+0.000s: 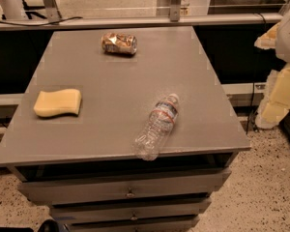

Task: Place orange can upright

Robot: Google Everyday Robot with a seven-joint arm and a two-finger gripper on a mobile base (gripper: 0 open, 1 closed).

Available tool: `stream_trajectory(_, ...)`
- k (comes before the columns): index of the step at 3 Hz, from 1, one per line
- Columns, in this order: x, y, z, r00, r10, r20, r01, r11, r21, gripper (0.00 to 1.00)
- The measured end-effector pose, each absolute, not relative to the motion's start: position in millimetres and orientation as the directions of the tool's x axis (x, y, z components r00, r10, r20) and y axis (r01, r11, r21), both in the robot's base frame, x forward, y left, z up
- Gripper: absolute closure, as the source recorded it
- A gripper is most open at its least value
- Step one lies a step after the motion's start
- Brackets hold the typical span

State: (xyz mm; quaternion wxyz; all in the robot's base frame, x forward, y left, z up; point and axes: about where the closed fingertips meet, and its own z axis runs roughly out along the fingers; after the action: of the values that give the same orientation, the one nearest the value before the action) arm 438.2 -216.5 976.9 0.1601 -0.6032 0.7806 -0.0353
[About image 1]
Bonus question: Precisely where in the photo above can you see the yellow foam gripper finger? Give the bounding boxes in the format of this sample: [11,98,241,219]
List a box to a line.
[254,23,279,50]
[255,64,290,129]

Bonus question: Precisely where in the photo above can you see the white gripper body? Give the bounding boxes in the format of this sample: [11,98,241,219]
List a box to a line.
[275,0,290,66]

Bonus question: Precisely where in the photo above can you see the crushed orange soda can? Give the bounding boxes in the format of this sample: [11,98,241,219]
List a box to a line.
[101,33,137,55]

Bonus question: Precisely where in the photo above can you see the clear plastic water bottle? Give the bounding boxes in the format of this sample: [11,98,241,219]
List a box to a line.
[131,94,180,161]

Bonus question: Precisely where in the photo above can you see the grey drawer cabinet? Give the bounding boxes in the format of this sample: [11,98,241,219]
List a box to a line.
[0,27,249,232]

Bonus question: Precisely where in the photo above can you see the yellow sponge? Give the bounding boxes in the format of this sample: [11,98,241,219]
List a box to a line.
[34,89,81,118]

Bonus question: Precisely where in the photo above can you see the white pipe background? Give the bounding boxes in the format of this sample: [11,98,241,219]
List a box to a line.
[0,0,27,20]

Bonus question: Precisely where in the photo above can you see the metal guard rail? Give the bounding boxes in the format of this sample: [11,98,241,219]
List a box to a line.
[0,13,282,31]

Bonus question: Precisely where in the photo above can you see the black cable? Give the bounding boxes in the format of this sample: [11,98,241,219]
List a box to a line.
[0,15,84,27]

